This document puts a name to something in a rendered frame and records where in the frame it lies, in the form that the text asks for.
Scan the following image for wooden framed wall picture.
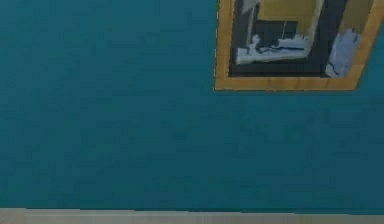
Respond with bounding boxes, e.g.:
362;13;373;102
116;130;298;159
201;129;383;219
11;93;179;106
213;0;384;92

